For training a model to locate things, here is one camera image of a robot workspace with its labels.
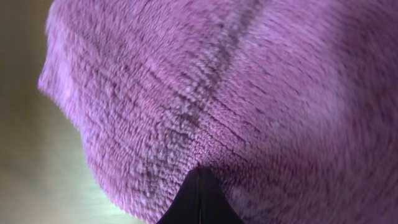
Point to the purple cloth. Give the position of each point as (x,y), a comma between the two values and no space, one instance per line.
(291,104)

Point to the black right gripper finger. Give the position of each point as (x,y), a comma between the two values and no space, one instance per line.
(200,200)

